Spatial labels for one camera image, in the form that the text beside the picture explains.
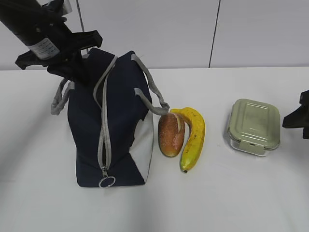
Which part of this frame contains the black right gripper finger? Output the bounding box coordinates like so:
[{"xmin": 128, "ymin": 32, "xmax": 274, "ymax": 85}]
[{"xmin": 282, "ymin": 90, "xmax": 309, "ymax": 139}]

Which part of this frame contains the brown bread roll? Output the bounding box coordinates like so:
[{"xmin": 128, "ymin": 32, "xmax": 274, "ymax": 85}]
[{"xmin": 158, "ymin": 113, "xmax": 185, "ymax": 157}]

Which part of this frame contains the navy blue lunch bag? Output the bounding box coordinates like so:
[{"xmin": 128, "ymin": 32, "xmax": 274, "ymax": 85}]
[{"xmin": 51, "ymin": 48, "xmax": 169, "ymax": 188}]

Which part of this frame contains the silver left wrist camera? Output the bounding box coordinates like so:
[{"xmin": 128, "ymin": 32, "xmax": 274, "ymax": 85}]
[{"xmin": 47, "ymin": 0, "xmax": 73, "ymax": 14}]

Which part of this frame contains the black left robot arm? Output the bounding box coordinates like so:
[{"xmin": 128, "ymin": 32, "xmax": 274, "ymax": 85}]
[{"xmin": 0, "ymin": 0, "xmax": 103, "ymax": 85}]

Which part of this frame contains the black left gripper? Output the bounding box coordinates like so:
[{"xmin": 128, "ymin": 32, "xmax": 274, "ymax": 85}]
[{"xmin": 15, "ymin": 30, "xmax": 103, "ymax": 86}]

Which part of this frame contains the green lid glass container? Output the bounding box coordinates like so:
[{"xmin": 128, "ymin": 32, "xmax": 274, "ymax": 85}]
[{"xmin": 226, "ymin": 99, "xmax": 281, "ymax": 157}]

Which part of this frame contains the yellow banana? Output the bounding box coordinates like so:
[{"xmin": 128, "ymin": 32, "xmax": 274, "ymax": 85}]
[{"xmin": 170, "ymin": 107, "xmax": 206, "ymax": 173}]

